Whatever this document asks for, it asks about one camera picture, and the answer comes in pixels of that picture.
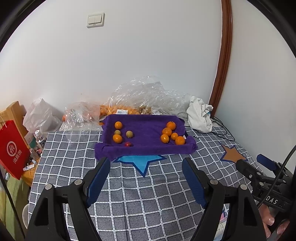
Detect person right hand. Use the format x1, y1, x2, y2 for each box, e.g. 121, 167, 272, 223
258, 204, 290, 238

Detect grey checkered bed sheet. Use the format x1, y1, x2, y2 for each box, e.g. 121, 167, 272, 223
26, 127, 257, 240

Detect clear bag left fruits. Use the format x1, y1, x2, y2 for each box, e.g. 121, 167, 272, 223
60, 101, 102, 131

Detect black cable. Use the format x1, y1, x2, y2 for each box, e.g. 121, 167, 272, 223
178, 112, 235, 142

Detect orange tangerine with stem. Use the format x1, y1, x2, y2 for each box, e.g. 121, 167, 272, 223
166, 121, 176, 131

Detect small orange kumquat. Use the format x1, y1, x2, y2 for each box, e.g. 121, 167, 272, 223
114, 121, 123, 130

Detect yellow green round fruit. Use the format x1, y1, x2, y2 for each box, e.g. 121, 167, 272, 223
125, 131, 133, 138

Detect clear bag of kumquats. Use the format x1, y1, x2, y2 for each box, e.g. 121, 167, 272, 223
100, 76, 191, 120

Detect white wall light switch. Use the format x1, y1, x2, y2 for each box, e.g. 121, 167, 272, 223
86, 13, 105, 28

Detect purple towel covered tray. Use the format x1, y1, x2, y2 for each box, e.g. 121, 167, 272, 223
94, 114, 197, 161

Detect white crumpled towel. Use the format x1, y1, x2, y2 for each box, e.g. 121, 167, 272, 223
186, 96, 213, 133

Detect orange citrus fruit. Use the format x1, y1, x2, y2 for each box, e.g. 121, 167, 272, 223
112, 134, 123, 144
175, 136, 186, 145
161, 134, 170, 144
162, 127, 173, 137

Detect white plastic bag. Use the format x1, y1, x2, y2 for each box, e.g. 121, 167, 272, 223
23, 98, 62, 135

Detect plastic water bottle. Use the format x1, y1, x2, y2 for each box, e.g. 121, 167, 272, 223
35, 130, 46, 151

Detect red paper shopping bag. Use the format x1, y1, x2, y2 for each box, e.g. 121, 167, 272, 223
0, 120, 30, 180

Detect brown wooden door frame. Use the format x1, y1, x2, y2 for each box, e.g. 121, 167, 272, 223
209, 0, 233, 116

